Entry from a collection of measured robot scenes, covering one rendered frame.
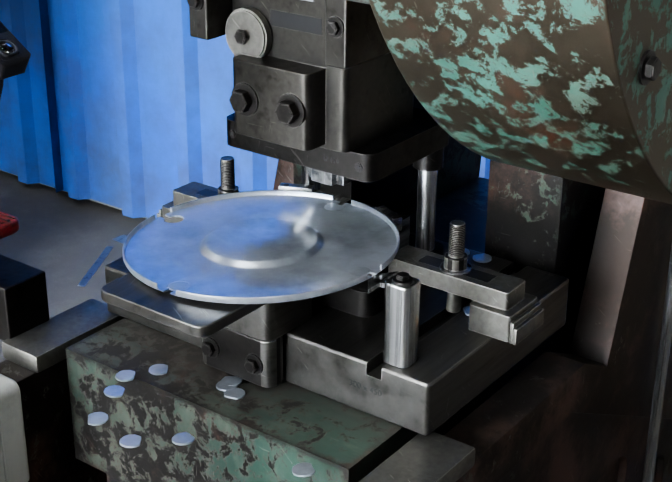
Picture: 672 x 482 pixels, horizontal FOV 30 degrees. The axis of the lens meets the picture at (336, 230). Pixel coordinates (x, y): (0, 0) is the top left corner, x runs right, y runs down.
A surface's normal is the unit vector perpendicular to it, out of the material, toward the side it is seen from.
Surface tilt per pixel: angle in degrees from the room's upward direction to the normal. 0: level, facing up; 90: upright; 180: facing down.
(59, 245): 0
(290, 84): 90
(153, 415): 90
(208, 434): 90
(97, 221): 0
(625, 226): 73
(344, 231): 2
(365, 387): 90
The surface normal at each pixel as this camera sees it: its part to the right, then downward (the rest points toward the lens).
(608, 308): -0.57, 0.04
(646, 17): 0.80, 0.24
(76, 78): 0.29, 0.39
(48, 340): 0.00, -0.92
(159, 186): -0.59, 0.32
